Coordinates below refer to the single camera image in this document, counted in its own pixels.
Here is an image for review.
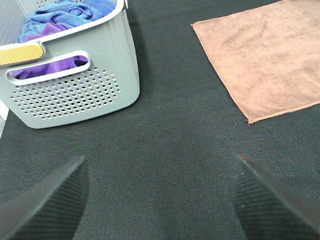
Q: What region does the grey perforated plastic basket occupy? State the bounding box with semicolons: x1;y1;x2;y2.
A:
0;0;140;129

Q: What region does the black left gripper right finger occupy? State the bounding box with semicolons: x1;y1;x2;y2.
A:
229;156;320;240

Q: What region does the purple towel in basket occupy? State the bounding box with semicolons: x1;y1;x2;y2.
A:
11;22;88;80

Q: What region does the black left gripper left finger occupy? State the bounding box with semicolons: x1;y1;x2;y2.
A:
0;156;89;240

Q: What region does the blue towel in basket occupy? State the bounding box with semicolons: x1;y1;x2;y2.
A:
17;0;116;43

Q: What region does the brown microfibre towel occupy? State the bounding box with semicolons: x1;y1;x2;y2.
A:
192;0;320;124

